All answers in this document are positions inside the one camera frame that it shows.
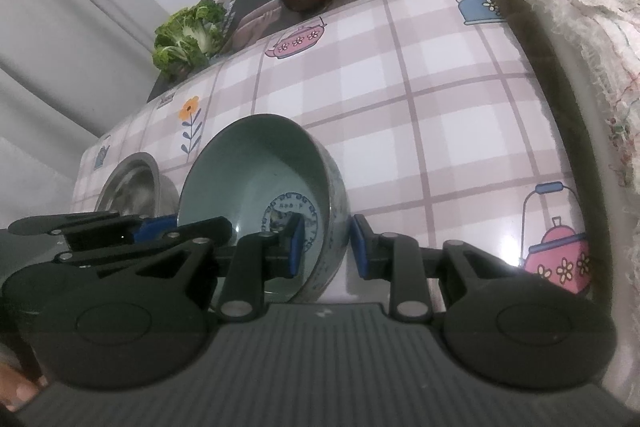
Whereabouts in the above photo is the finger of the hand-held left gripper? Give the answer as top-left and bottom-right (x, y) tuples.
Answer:
(9, 213), (177, 250)
(54, 216), (235, 264)

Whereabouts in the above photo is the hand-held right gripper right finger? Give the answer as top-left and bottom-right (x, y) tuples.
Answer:
(350, 213), (543, 323)

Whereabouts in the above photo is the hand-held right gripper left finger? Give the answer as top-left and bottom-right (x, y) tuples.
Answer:
(55, 213), (307, 321)

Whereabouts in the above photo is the stainless steel bowl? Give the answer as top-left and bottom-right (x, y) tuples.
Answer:
(94, 152), (180, 228)

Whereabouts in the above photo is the teal ceramic bowl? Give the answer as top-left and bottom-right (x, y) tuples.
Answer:
(177, 113), (351, 304)

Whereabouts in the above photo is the person's left hand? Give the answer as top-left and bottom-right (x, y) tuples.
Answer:
(0, 369), (45, 414)

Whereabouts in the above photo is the plaid printed tablecloth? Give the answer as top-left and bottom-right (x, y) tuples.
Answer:
(72, 0), (596, 304)

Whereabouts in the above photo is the green leafy vegetable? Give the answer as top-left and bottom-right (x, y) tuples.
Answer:
(151, 0), (227, 75)

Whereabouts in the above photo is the grey curtain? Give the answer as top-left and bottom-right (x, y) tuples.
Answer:
(0, 0), (201, 208)

